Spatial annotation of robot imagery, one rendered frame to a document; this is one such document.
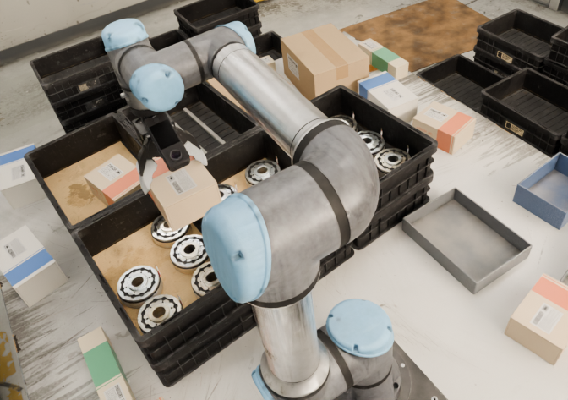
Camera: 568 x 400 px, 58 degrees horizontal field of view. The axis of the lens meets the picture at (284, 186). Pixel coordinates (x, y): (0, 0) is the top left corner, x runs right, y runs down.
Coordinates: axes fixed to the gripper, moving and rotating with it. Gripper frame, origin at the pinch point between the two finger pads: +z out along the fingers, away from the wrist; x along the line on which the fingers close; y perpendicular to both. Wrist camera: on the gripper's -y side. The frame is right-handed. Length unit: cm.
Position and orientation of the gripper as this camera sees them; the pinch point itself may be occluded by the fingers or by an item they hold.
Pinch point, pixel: (177, 181)
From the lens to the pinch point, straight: 113.4
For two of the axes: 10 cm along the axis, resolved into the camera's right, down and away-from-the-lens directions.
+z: 1.1, 7.1, 7.0
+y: -5.2, -5.6, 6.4
